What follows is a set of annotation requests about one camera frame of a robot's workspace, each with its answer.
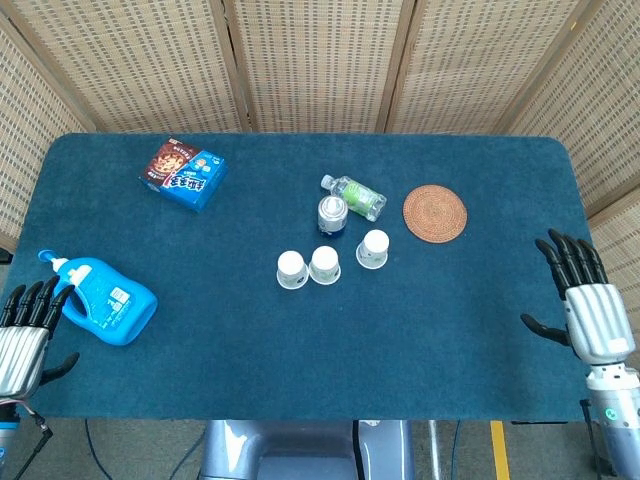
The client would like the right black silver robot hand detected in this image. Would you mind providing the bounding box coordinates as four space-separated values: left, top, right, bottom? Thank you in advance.
520 228 637 366

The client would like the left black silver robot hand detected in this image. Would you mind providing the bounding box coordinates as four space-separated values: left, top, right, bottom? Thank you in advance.
0 275 81 401

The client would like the white paper cup green flower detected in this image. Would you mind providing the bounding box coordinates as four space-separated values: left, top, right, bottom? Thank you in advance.
355 229 391 270

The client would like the white paper cup fern print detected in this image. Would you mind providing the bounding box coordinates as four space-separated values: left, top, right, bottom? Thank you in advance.
276 249 309 290
308 245 342 286

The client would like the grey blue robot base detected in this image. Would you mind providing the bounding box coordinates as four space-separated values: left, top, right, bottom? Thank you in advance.
198 419 416 480

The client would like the blue detergent bottle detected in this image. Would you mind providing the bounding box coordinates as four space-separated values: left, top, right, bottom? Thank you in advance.
37 249 159 347

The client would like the round woven rattan coaster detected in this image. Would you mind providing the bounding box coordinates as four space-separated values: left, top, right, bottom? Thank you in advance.
402 184 469 245

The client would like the woven rattan screen panel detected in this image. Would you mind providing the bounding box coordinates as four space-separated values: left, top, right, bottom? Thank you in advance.
222 0 416 134
509 0 640 321
384 0 606 135
0 0 251 134
0 14 96 251

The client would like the grey metal table leg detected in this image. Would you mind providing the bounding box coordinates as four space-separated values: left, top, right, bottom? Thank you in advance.
428 419 442 480

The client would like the blue brown snack box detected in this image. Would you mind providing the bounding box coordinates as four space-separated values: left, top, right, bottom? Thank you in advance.
138 139 230 214

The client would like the clear bottle green label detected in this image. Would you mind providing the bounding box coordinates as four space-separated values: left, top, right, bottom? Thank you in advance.
320 174 388 223

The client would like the blue felt table cover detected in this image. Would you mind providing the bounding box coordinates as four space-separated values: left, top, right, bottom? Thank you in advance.
7 132 592 424

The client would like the blue silver drink can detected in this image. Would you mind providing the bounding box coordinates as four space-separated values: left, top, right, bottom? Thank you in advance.
317 195 349 237

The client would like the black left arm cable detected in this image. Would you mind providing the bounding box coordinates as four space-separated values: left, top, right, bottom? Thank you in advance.
14 399 54 480

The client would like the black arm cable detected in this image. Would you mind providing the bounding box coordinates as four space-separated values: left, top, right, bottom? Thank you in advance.
14 399 54 480
579 398 619 476

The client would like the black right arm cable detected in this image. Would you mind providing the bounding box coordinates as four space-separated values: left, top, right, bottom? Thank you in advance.
579 398 619 476

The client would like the black floor cable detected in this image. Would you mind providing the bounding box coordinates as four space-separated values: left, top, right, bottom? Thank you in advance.
83 418 117 480

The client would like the blue floor cable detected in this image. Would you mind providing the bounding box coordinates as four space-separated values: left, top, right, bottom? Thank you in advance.
448 419 462 480

